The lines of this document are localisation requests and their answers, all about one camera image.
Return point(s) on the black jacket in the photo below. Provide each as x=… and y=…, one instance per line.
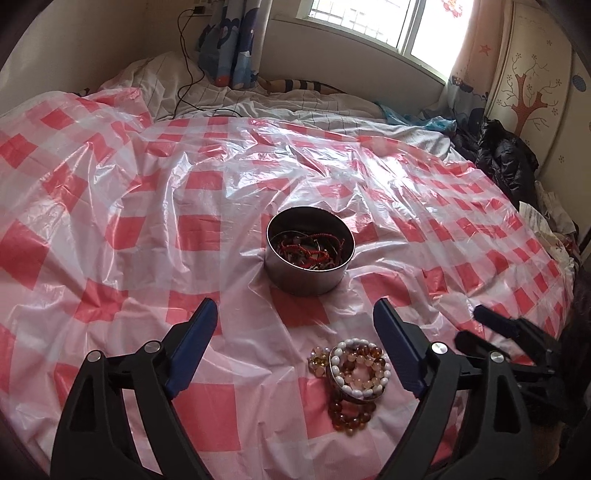
x=503, y=152

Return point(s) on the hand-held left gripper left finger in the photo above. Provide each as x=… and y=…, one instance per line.
x=194, y=350

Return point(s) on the red checkered plastic sheet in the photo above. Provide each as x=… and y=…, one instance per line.
x=138, y=230

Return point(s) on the black charger plug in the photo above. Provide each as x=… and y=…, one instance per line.
x=199, y=9

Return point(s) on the white striped blanket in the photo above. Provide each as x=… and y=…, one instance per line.
x=277, y=106

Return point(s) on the pile of white clothes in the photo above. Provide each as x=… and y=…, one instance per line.
x=547, y=217

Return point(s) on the pink printed curtain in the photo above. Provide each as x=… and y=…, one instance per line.
x=466, y=69

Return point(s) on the tree print wardrobe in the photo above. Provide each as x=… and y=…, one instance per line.
x=531, y=69

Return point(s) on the blue plastic bag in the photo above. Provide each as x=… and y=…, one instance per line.
x=434, y=123

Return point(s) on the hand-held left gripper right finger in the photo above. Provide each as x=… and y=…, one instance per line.
x=397, y=350

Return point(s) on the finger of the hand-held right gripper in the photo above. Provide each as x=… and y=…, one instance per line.
x=496, y=321
x=468, y=344

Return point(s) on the striped pillow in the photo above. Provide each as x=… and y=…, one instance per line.
x=300, y=86

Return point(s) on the round metal tin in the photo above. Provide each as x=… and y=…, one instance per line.
x=300, y=279

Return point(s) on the window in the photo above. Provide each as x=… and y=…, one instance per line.
x=383, y=23

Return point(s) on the blue printed curtain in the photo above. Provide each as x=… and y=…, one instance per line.
x=231, y=46

